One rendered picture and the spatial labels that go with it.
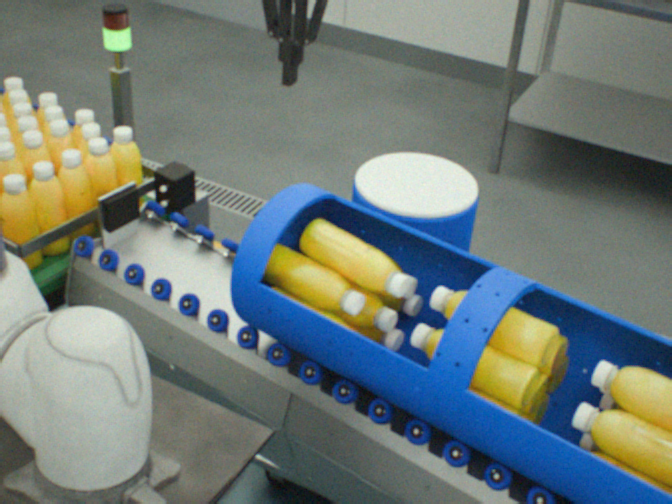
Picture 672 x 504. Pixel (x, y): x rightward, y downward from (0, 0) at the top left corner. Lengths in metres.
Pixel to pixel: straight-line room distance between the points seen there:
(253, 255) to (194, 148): 2.82
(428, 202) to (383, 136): 2.55
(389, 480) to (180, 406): 0.39
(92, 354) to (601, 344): 0.83
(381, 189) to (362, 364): 0.64
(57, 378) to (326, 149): 3.29
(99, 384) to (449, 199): 1.06
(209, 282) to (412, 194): 0.49
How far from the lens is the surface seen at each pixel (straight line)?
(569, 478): 1.40
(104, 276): 1.95
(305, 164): 4.25
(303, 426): 1.70
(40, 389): 1.23
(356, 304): 1.55
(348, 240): 1.58
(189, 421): 1.49
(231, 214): 3.86
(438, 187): 2.07
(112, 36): 2.37
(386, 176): 2.09
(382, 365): 1.46
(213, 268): 1.95
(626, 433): 1.39
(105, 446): 1.25
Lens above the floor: 2.06
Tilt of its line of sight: 34 degrees down
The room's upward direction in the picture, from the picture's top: 4 degrees clockwise
